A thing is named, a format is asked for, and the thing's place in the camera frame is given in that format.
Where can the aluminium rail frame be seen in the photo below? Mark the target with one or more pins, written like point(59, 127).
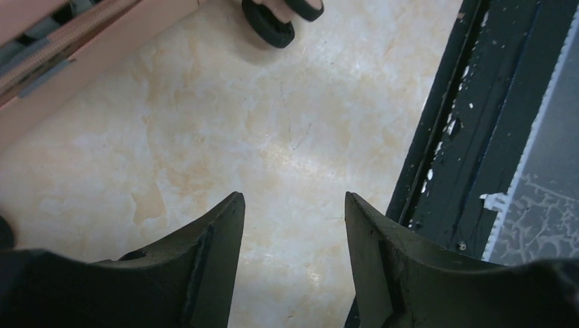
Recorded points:
point(537, 218)

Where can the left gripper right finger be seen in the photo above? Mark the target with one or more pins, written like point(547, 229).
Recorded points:
point(401, 279)

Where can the pink suitcase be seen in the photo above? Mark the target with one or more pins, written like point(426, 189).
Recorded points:
point(51, 49)

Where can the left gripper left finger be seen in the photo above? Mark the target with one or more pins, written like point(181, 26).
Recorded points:
point(185, 279)

